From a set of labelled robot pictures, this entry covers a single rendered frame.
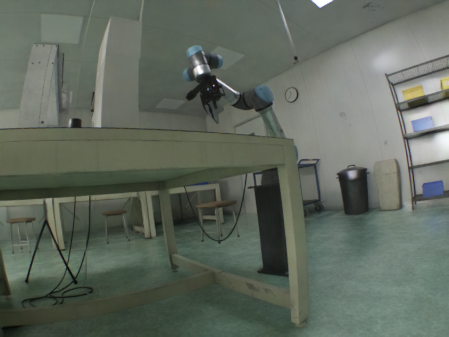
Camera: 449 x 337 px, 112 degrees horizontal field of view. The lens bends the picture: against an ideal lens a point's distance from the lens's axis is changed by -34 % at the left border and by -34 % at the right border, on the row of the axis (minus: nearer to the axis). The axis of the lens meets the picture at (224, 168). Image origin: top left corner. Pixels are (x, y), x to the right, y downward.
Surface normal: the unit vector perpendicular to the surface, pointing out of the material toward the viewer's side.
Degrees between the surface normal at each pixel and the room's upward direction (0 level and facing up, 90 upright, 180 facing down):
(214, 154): 90
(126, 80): 90
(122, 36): 90
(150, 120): 90
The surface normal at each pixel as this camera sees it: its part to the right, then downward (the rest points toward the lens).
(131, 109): 0.60, -0.15
